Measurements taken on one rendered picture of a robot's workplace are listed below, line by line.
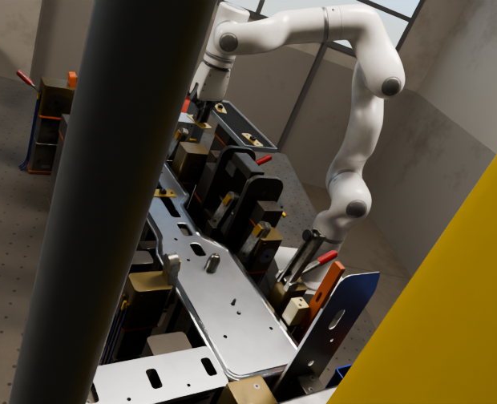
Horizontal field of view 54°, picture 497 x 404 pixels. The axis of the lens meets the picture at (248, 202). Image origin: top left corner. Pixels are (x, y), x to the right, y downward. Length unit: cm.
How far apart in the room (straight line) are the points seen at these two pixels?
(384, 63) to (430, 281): 125
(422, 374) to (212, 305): 101
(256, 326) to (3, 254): 82
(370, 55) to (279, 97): 276
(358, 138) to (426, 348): 136
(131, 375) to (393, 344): 82
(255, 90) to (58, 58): 150
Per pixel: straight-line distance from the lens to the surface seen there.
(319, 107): 427
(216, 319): 115
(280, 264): 181
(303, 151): 441
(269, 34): 132
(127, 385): 97
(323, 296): 118
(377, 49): 142
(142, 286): 109
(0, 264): 160
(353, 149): 154
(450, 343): 18
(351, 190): 154
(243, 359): 109
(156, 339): 108
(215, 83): 142
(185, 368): 103
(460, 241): 17
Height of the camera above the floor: 175
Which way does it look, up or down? 27 degrees down
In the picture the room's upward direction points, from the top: 24 degrees clockwise
